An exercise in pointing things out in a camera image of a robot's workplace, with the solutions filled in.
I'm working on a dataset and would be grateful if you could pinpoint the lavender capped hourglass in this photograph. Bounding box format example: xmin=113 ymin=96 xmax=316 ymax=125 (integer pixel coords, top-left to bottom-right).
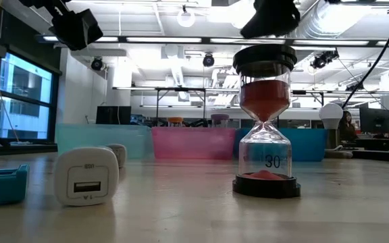
xmin=210 ymin=113 xmax=230 ymax=129

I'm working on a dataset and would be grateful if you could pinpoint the small teal box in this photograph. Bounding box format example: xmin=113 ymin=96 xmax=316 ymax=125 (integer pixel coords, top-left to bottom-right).
xmin=0 ymin=163 xmax=30 ymax=208

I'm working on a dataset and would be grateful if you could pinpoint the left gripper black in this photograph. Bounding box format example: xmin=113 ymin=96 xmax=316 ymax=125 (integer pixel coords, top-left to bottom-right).
xmin=50 ymin=9 xmax=104 ymax=52

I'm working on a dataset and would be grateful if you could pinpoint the white hanging ring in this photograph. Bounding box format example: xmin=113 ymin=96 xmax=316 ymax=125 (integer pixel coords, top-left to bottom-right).
xmin=176 ymin=4 xmax=197 ymax=29

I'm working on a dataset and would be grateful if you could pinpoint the large glass window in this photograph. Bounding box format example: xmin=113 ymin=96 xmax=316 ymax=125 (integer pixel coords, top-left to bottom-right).
xmin=0 ymin=50 xmax=62 ymax=148

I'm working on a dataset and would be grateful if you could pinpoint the white light bulb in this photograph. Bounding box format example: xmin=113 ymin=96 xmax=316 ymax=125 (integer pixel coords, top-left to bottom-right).
xmin=318 ymin=102 xmax=344 ymax=130

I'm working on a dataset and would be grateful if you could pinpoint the dark computer monitor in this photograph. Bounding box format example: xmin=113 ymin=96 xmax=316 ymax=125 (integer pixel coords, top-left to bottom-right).
xmin=359 ymin=107 xmax=389 ymax=134

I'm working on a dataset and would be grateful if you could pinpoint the cylindrical bulb stand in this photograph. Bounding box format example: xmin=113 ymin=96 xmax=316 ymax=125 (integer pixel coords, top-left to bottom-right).
xmin=326 ymin=128 xmax=341 ymax=152

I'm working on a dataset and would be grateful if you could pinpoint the black office desk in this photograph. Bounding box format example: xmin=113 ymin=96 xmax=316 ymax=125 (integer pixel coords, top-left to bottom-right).
xmin=341 ymin=137 xmax=389 ymax=163

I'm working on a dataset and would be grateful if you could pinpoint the green translucent plastic bin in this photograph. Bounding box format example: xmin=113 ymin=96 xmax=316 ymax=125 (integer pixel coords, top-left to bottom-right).
xmin=53 ymin=122 xmax=155 ymax=160

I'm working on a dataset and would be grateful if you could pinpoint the silver ventilation duct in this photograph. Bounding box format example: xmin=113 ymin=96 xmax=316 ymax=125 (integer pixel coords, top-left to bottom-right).
xmin=288 ymin=0 xmax=389 ymax=40

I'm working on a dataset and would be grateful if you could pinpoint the black ceiling spotlight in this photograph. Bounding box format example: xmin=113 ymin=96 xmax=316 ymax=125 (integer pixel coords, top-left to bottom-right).
xmin=345 ymin=82 xmax=365 ymax=92
xmin=202 ymin=53 xmax=215 ymax=68
xmin=310 ymin=49 xmax=340 ymax=70
xmin=90 ymin=56 xmax=105 ymax=72

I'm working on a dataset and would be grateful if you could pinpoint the long black cable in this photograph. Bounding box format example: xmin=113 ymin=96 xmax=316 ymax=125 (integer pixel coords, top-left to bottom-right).
xmin=341 ymin=0 xmax=389 ymax=109

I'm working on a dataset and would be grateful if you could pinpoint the black capped hourglass red sand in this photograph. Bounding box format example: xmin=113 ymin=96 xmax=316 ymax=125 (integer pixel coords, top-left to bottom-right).
xmin=232 ymin=43 xmax=302 ymax=199

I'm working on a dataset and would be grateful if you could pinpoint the pink translucent plastic bin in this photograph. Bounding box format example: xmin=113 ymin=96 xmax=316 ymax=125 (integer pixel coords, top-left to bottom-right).
xmin=151 ymin=126 xmax=238 ymax=161

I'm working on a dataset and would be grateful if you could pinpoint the black rectangular screen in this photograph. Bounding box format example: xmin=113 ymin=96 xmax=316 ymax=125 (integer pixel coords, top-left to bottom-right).
xmin=95 ymin=105 xmax=132 ymax=126

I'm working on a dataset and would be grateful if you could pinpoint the person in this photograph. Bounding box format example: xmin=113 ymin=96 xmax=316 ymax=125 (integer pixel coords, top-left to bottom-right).
xmin=337 ymin=110 xmax=360 ymax=143

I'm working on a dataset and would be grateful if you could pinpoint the blue plastic bin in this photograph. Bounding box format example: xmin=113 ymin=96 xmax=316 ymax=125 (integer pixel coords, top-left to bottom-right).
xmin=232 ymin=127 xmax=329 ymax=163

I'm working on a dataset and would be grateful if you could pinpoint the long ceiling light bar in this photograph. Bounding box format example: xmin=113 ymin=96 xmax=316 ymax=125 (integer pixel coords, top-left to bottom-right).
xmin=35 ymin=33 xmax=389 ymax=48

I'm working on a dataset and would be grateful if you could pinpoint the white USB charger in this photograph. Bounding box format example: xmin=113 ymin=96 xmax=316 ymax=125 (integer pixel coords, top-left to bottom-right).
xmin=53 ymin=145 xmax=120 ymax=207

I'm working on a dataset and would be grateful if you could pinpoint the black metal rack frame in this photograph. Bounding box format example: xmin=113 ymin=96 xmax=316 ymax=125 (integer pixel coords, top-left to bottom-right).
xmin=112 ymin=86 xmax=326 ymax=128

